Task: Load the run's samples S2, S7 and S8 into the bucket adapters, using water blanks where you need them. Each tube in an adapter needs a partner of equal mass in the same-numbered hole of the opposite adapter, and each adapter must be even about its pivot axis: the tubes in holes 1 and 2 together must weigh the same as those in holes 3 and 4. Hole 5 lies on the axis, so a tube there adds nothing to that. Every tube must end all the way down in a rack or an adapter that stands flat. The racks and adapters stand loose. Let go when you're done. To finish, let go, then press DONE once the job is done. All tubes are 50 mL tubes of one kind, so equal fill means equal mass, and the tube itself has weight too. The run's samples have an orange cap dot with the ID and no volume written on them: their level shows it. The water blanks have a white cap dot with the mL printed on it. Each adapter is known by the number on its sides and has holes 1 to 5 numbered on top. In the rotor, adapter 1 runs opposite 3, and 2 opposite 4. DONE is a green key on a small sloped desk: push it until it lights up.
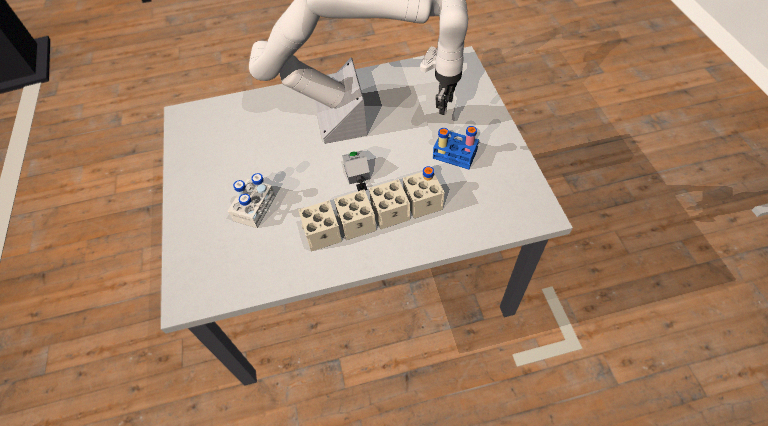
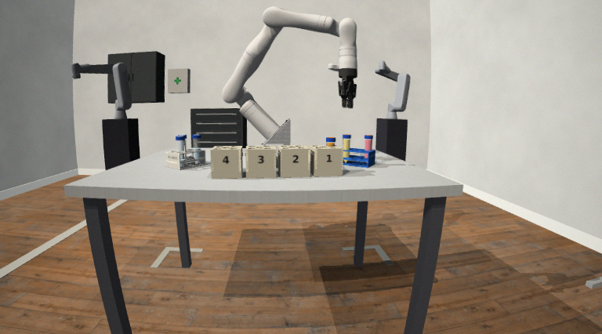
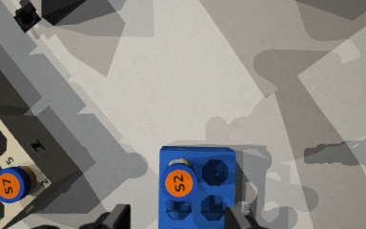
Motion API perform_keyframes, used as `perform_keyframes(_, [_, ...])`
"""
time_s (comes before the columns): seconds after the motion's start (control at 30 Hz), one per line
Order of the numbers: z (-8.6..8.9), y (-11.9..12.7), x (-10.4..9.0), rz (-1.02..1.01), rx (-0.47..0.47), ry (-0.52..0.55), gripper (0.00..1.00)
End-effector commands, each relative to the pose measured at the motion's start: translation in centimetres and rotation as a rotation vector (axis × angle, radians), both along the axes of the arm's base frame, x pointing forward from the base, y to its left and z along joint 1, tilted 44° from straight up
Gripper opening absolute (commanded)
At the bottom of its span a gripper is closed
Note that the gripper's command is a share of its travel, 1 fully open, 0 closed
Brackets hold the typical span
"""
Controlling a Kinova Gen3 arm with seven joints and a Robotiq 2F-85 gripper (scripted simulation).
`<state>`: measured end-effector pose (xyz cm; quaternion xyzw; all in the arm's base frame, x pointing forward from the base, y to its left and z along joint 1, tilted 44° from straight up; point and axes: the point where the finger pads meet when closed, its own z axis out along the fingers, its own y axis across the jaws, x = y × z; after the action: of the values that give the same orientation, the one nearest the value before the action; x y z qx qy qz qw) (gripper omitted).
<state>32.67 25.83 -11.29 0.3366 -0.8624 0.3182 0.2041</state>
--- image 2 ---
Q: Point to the blue tube rack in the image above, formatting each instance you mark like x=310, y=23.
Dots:
x=362, y=160

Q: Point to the beige bucket adapter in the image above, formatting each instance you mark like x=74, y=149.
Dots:
x=294, y=161
x=226, y=162
x=326, y=161
x=261, y=162

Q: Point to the beige tube rack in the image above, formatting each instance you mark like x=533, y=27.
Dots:
x=173, y=159

